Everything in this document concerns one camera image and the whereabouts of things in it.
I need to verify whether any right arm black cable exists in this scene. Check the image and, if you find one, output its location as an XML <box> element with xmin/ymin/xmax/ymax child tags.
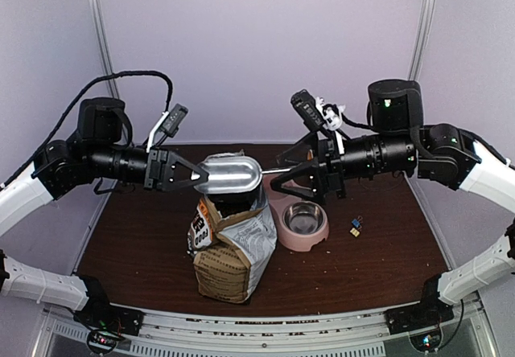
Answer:
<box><xmin>333</xmin><ymin>111</ymin><xmax>379</xmax><ymax>141</ymax></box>

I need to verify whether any pink double pet bowl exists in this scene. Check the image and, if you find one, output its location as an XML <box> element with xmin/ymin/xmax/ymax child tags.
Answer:
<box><xmin>263</xmin><ymin>174</ymin><xmax>329</xmax><ymax>252</ymax></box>

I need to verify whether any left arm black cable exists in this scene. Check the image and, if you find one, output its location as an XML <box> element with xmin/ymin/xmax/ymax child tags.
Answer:
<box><xmin>0</xmin><ymin>70</ymin><xmax>175</xmax><ymax>189</ymax></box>

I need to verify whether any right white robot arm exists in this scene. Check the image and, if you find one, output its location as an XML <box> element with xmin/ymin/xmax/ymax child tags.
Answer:
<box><xmin>270</xmin><ymin>79</ymin><xmax>514</xmax><ymax>211</ymax></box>

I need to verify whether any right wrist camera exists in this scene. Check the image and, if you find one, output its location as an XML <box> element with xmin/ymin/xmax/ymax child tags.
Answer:
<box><xmin>290</xmin><ymin>89</ymin><xmax>346</xmax><ymax>133</ymax></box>

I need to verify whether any aluminium frame post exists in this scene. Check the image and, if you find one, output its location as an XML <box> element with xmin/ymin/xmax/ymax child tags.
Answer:
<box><xmin>89</xmin><ymin>0</ymin><xmax>113</xmax><ymax>75</ymax></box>
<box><xmin>408</xmin><ymin>0</ymin><xmax>436</xmax><ymax>80</ymax></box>

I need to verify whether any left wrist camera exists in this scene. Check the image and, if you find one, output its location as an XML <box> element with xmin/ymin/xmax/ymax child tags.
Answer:
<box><xmin>146</xmin><ymin>104</ymin><xmax>188</xmax><ymax>153</ymax></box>

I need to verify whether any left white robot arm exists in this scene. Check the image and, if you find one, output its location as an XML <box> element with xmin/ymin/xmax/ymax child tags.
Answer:
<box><xmin>1</xmin><ymin>97</ymin><xmax>208</xmax><ymax>328</ymax></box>

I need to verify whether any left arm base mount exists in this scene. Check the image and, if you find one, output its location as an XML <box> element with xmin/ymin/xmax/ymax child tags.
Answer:
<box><xmin>70</xmin><ymin>305</ymin><xmax>144</xmax><ymax>355</ymax></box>

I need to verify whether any left aluminium frame post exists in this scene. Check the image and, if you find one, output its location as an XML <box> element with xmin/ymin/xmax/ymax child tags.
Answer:
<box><xmin>89</xmin><ymin>0</ymin><xmax>113</xmax><ymax>75</ymax></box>

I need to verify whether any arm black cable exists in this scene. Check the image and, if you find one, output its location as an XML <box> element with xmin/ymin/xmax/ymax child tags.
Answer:
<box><xmin>333</xmin><ymin>111</ymin><xmax>379</xmax><ymax>141</ymax></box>
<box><xmin>0</xmin><ymin>70</ymin><xmax>175</xmax><ymax>189</ymax></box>

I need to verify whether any dog food bag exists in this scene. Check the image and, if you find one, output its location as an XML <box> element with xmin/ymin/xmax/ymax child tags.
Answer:
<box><xmin>186</xmin><ymin>150</ymin><xmax>279</xmax><ymax>305</ymax></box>

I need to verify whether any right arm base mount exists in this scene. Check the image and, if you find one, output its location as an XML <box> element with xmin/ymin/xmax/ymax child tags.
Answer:
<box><xmin>385</xmin><ymin>292</ymin><xmax>454</xmax><ymax>354</ymax></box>

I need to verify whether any metal food scoop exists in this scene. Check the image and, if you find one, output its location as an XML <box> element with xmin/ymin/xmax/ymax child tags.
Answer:
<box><xmin>190</xmin><ymin>154</ymin><xmax>291</xmax><ymax>195</ymax></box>

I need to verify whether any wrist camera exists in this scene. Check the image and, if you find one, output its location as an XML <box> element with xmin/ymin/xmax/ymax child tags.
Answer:
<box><xmin>146</xmin><ymin>104</ymin><xmax>188</xmax><ymax>153</ymax></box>
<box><xmin>290</xmin><ymin>89</ymin><xmax>346</xmax><ymax>133</ymax></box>

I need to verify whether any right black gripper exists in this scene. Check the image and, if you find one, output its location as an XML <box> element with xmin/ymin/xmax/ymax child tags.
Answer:
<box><xmin>270</xmin><ymin>127</ymin><xmax>416</xmax><ymax>206</ymax></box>

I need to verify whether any right aluminium frame post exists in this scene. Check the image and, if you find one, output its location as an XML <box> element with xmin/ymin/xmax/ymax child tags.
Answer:
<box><xmin>408</xmin><ymin>0</ymin><xmax>436</xmax><ymax>80</ymax></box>

